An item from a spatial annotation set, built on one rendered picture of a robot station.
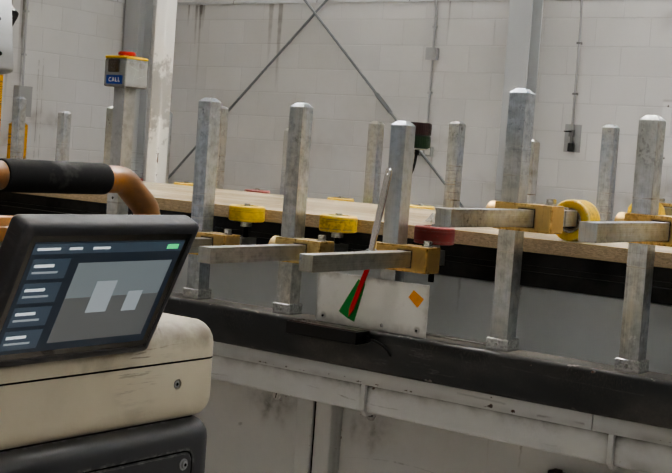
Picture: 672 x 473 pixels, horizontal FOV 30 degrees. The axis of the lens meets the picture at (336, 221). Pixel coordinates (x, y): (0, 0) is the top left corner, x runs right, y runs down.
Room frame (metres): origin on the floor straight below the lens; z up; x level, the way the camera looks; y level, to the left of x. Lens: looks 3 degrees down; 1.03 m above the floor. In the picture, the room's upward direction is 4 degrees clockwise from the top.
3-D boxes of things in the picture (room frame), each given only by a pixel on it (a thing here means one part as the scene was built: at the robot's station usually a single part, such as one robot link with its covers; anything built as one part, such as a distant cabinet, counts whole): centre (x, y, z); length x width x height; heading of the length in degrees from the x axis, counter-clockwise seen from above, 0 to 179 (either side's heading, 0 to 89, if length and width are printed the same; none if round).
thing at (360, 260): (2.31, -0.08, 0.84); 0.43 x 0.03 x 0.04; 144
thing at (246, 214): (2.78, 0.20, 0.85); 0.08 x 0.08 x 0.11
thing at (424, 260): (2.41, -0.14, 0.85); 0.14 x 0.06 x 0.05; 54
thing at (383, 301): (2.42, -0.08, 0.75); 0.26 x 0.01 x 0.10; 54
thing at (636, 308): (2.13, -0.52, 0.90); 0.04 x 0.04 x 0.48; 54
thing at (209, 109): (2.72, 0.29, 0.90); 0.04 x 0.04 x 0.48; 54
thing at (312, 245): (2.56, 0.07, 0.83); 0.14 x 0.06 x 0.05; 54
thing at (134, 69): (2.87, 0.50, 1.18); 0.07 x 0.07 x 0.08; 54
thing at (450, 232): (2.47, -0.20, 0.85); 0.08 x 0.08 x 0.11
